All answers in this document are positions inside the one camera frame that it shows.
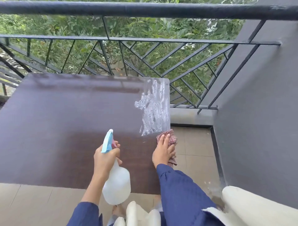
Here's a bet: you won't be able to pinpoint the person's left forearm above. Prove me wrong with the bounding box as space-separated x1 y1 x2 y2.
67 166 112 226

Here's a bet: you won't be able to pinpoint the white spray bottle blue nozzle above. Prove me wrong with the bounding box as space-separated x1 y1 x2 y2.
101 129 131 205

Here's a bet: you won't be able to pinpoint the pink checkered cleaning cloth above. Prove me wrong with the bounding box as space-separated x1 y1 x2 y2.
156 129 178 166

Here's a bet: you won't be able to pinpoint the person's right forearm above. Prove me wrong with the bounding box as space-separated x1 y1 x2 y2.
156 163 225 226

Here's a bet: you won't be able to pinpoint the black metal balcony railing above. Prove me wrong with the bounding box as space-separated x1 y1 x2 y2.
0 0 298 115

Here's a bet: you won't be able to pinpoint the person's foot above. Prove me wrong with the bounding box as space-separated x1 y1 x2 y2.
112 204 126 219

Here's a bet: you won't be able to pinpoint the dark brown wooden table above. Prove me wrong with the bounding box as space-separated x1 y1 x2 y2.
0 73 171 195

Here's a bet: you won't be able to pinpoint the person's left hand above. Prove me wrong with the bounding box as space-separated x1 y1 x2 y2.
94 141 123 175

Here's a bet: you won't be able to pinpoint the person's right hand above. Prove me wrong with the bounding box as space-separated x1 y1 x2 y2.
152 134 176 169

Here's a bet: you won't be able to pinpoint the green leafy trees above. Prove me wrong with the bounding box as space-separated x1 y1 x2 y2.
0 0 259 105

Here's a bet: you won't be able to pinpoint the white soap foam patch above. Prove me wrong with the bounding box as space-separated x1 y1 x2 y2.
135 79 170 136

